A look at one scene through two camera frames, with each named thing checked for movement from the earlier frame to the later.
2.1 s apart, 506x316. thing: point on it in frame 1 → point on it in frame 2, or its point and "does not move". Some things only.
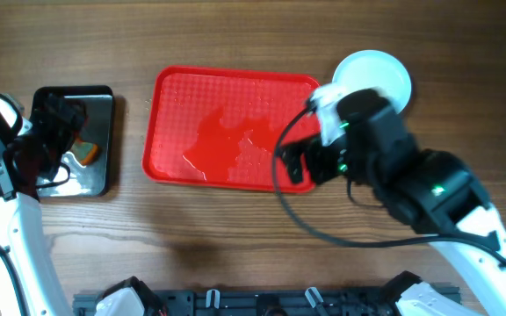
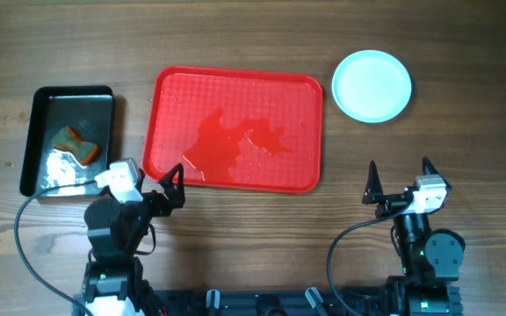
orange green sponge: (85, 152) does not move
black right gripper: (308, 149) → (391, 203)
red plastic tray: (218, 128) does not move
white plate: (376, 68) does not move
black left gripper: (66, 131) → (162, 205)
